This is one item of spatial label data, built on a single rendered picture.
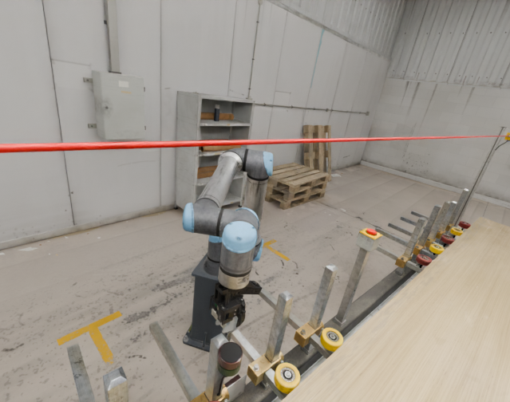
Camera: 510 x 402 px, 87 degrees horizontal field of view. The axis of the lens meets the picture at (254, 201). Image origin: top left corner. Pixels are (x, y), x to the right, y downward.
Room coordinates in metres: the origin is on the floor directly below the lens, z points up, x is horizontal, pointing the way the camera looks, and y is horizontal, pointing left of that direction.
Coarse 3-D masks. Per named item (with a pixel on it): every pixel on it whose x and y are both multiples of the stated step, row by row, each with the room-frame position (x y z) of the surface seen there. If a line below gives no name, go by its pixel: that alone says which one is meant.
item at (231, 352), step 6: (222, 348) 0.47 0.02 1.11; (228, 348) 0.48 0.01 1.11; (234, 348) 0.48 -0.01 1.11; (222, 354) 0.46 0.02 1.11; (228, 354) 0.46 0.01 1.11; (234, 354) 0.46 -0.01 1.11; (240, 354) 0.46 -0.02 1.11; (228, 360) 0.45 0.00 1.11; (234, 360) 0.45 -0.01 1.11; (216, 366) 0.48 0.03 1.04; (222, 378) 0.48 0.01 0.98
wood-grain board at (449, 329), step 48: (480, 240) 1.84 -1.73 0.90; (432, 288) 1.15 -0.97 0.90; (480, 288) 1.22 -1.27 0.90; (384, 336) 0.79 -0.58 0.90; (432, 336) 0.83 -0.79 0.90; (480, 336) 0.87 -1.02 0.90; (336, 384) 0.57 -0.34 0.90; (384, 384) 0.59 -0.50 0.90; (432, 384) 0.62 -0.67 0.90; (480, 384) 0.64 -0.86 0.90
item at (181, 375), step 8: (152, 328) 0.70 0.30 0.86; (160, 328) 0.71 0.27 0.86; (152, 336) 0.69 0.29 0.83; (160, 336) 0.68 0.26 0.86; (160, 344) 0.65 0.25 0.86; (168, 344) 0.65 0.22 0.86; (168, 352) 0.62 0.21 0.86; (168, 360) 0.59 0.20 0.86; (176, 360) 0.60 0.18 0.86; (176, 368) 0.57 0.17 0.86; (184, 368) 0.57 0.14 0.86; (176, 376) 0.55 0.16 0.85; (184, 376) 0.55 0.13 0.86; (184, 384) 0.52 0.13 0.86; (192, 384) 0.53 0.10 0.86; (184, 392) 0.51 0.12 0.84; (192, 392) 0.51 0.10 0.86
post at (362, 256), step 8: (360, 248) 1.03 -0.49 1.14; (360, 256) 1.02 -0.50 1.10; (368, 256) 1.03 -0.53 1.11; (360, 264) 1.01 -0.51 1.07; (352, 272) 1.03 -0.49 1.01; (360, 272) 1.01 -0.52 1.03; (352, 280) 1.02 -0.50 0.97; (352, 288) 1.01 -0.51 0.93; (344, 296) 1.03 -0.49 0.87; (352, 296) 1.01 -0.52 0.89; (344, 304) 1.02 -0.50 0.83; (344, 312) 1.01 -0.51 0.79; (336, 320) 1.02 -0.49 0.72; (344, 320) 1.02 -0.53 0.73
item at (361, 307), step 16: (400, 272) 1.52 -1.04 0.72; (384, 288) 1.36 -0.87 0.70; (352, 304) 1.17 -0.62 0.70; (368, 304) 1.19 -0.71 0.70; (352, 320) 1.06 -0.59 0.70; (320, 336) 0.93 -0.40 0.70; (288, 352) 0.82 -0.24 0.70; (304, 352) 0.83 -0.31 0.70; (304, 368) 0.79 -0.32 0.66; (240, 400) 0.60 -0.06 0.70; (256, 400) 0.61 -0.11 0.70
